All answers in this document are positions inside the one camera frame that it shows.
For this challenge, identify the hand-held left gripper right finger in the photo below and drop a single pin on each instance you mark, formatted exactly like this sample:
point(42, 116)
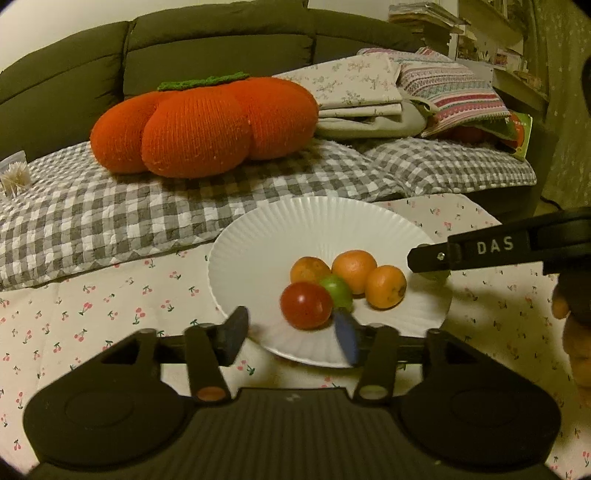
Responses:
point(346, 339)

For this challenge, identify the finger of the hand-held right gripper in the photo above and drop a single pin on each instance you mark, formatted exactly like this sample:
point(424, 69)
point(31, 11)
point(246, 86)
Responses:
point(461, 256)

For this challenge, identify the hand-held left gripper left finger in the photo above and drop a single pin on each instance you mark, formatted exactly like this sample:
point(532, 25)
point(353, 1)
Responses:
point(235, 334)

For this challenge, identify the red tomato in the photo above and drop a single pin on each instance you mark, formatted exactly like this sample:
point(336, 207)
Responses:
point(305, 305)

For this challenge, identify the white ribbed plate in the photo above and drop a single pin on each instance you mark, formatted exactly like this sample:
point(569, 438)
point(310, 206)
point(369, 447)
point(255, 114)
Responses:
point(258, 249)

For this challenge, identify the person's right hand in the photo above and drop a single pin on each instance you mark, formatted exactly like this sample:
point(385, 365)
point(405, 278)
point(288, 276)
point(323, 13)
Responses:
point(579, 350)

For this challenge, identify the green lime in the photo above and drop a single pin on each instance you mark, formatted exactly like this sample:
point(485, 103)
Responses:
point(339, 288)

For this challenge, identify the orange tangerine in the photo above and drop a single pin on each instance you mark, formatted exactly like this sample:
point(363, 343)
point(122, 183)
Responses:
point(385, 287)
point(308, 270)
point(354, 270)

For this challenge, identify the red and green book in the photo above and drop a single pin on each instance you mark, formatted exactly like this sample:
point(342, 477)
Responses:
point(519, 131)

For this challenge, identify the cherry print cloth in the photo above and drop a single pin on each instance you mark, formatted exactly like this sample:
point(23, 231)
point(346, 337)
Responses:
point(92, 304)

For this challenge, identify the floral curtain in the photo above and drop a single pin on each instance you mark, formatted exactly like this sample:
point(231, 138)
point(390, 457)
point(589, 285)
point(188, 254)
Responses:
point(563, 92)

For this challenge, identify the folded grey-green blanket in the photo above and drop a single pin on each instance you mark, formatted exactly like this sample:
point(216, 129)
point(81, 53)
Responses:
point(369, 127)

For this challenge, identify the folded striped blanket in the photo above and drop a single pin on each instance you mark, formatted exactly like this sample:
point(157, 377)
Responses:
point(448, 87)

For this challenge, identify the grey checked blanket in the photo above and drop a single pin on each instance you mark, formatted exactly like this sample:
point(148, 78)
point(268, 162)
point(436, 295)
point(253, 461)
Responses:
point(92, 207)

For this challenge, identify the folded floral bedding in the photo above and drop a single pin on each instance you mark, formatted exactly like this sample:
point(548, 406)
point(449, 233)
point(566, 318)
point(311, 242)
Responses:
point(351, 83)

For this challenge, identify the orange knitted persimmon cushion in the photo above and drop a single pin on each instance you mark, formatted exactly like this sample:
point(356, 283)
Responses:
point(198, 129)

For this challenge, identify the stack of papers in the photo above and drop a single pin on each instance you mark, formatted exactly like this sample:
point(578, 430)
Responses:
point(425, 16)

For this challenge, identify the dark green sofa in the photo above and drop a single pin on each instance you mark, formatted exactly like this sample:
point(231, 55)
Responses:
point(69, 78)

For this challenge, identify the wall shelf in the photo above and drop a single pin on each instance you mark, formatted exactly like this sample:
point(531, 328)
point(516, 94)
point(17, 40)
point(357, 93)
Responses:
point(498, 27)

